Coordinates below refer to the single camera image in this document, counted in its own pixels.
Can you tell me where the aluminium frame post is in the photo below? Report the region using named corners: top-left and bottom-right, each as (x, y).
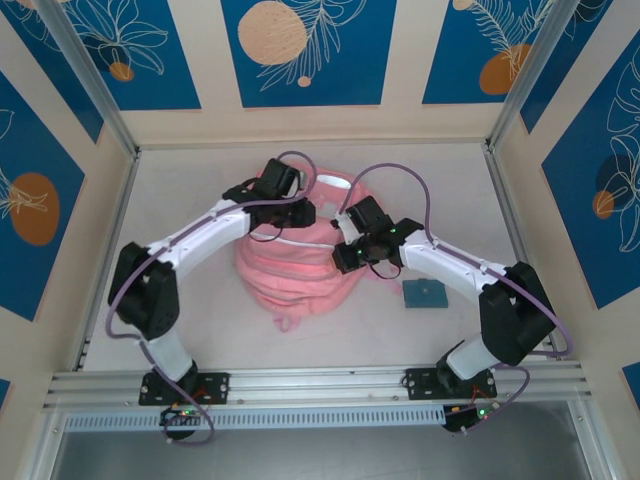
top-left (483, 0), bottom-right (614, 156)
top-left (33, 0), bottom-right (142, 159)

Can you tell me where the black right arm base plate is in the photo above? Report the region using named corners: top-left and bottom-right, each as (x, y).
top-left (403, 367), bottom-right (499, 401)

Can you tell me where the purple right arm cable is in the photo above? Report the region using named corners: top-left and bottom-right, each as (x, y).
top-left (339, 162), bottom-right (575, 435)

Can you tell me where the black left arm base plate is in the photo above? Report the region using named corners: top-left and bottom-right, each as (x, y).
top-left (138, 371), bottom-right (232, 406)

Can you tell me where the pink backpack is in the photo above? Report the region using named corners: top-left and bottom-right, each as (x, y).
top-left (234, 167), bottom-right (382, 334)

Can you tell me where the white slotted cable duct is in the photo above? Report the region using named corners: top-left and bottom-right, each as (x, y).
top-left (63, 405), bottom-right (446, 432)

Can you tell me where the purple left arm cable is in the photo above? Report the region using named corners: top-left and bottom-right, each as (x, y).
top-left (107, 150), bottom-right (319, 446)

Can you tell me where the teal wallet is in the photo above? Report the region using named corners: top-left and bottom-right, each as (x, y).
top-left (402, 278), bottom-right (450, 310)

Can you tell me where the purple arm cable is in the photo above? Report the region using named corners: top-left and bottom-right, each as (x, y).
top-left (107, 150), bottom-right (319, 446)
top-left (339, 162), bottom-right (575, 435)

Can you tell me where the aluminium table side rail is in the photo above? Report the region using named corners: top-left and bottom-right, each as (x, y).
top-left (483, 144), bottom-right (559, 362)
top-left (73, 148), bottom-right (142, 372)

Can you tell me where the aluminium mounting rail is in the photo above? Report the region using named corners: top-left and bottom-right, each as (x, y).
top-left (42, 362), bottom-right (594, 411)

